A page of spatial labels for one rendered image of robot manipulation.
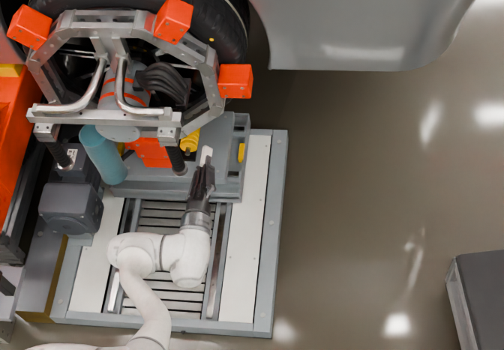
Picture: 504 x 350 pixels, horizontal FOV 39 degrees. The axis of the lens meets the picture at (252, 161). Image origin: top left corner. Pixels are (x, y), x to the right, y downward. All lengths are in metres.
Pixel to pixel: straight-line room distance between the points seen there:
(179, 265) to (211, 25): 0.66
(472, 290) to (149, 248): 1.00
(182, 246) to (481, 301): 0.93
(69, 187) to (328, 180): 1.00
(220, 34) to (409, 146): 1.19
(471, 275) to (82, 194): 1.30
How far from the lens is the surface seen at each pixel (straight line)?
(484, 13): 3.39
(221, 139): 2.70
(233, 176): 2.67
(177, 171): 2.02
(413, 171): 2.87
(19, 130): 2.46
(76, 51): 2.20
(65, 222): 2.51
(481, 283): 2.34
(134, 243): 2.02
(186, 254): 1.99
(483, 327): 2.30
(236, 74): 2.03
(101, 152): 2.21
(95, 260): 2.74
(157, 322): 1.70
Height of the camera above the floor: 2.49
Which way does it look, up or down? 59 degrees down
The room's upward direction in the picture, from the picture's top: 11 degrees counter-clockwise
